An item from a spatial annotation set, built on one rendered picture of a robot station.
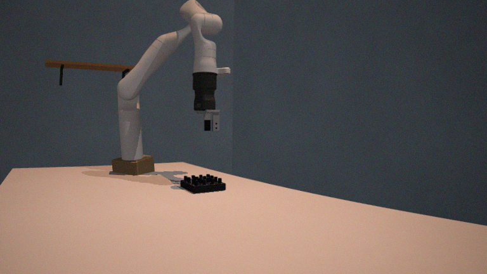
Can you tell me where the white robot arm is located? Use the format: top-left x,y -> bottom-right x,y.
117,0 -> 223,160

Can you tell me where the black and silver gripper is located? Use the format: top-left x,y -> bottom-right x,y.
192,56 -> 230,131

